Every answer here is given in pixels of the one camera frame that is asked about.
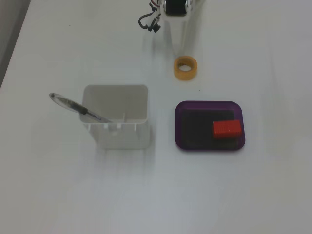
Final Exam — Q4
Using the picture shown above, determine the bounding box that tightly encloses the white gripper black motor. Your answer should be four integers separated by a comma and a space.
161, 0, 197, 58

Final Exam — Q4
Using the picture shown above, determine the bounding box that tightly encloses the yellow tape roll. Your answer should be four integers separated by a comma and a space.
173, 56, 198, 80

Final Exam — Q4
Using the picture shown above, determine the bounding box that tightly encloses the purple plastic tray box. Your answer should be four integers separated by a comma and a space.
175, 100, 246, 153

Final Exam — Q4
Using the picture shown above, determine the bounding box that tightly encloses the red ribbed block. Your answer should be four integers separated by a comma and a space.
212, 119, 243, 140

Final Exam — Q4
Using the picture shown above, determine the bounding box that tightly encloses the white square plastic container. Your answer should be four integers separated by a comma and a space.
79, 84, 151, 150

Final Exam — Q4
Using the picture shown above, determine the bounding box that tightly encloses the clear black ballpoint pen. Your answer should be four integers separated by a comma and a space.
49, 92, 114, 124

